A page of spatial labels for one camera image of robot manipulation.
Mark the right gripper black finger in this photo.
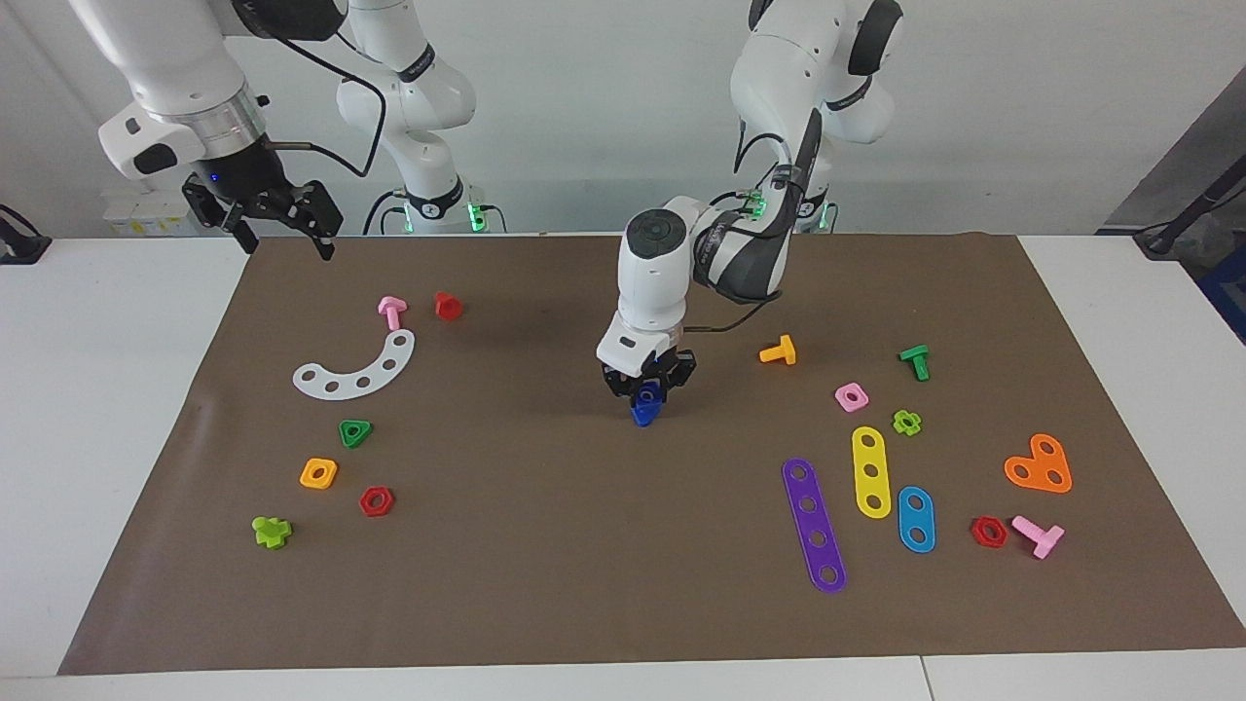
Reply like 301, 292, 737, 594
182, 175, 260, 256
282, 180, 345, 262

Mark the brown table mat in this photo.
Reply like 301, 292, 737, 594
56, 232, 1246, 676

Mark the white curved perforated plate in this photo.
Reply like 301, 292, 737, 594
292, 328, 417, 401

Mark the purple four-hole plate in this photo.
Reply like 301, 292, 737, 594
782, 457, 848, 595

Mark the yellow three-hole plate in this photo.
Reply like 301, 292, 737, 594
851, 425, 893, 520

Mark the blue two-hole oval plate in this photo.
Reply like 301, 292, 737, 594
897, 485, 936, 555

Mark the orange heart-shaped plate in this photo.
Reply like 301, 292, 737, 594
1004, 433, 1074, 495

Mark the large pink plastic bolt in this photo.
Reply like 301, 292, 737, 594
1010, 514, 1066, 561

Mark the blue crate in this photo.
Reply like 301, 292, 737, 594
1197, 243, 1246, 344

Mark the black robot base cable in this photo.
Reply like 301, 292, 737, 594
362, 189, 406, 236

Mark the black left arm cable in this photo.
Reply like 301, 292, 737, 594
681, 115, 811, 335

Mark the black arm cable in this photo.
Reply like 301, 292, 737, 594
258, 29, 388, 179
681, 115, 811, 335

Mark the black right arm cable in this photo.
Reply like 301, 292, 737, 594
258, 29, 388, 179

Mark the black clamp mount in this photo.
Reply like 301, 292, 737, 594
0, 203, 53, 266

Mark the black stand with cable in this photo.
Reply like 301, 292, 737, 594
1133, 154, 1246, 260

